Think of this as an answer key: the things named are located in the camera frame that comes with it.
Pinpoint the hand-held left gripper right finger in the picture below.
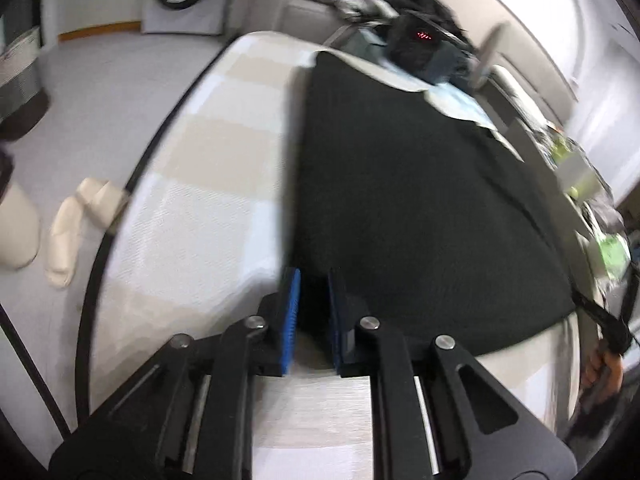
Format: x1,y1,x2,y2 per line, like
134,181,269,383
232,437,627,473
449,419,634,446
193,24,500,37
327,270,578,480

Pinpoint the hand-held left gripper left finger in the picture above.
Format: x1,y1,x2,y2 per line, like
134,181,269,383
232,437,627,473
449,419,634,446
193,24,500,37
47,266,302,480

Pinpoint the black knit sweater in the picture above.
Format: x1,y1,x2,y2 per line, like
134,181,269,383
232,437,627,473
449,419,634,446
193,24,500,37
287,52,578,356

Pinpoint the person's right hand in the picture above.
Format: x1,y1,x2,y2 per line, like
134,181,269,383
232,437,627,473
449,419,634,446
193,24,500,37
580,342,626,403

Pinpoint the green plastic bag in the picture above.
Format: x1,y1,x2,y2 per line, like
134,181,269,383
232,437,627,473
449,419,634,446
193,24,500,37
542,127,633,283

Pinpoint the checked tablecloth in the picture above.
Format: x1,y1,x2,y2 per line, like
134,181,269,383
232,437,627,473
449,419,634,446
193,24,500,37
77,30,583,480

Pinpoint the beige slipper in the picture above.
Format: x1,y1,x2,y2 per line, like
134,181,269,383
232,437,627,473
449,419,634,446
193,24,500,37
0,180,42,269
44,177,131,288

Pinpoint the dark rice cooker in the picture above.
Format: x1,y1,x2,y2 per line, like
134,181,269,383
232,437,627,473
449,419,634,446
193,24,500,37
387,12,468,83

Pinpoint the grey sofa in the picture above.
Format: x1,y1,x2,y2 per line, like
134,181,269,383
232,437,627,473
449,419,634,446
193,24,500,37
227,0,396,56

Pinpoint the woven laundry basket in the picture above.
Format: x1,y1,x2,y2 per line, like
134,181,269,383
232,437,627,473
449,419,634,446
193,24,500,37
0,27,51,141

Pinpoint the black cable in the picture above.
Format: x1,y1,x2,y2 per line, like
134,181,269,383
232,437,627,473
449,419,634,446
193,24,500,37
0,305,73,436

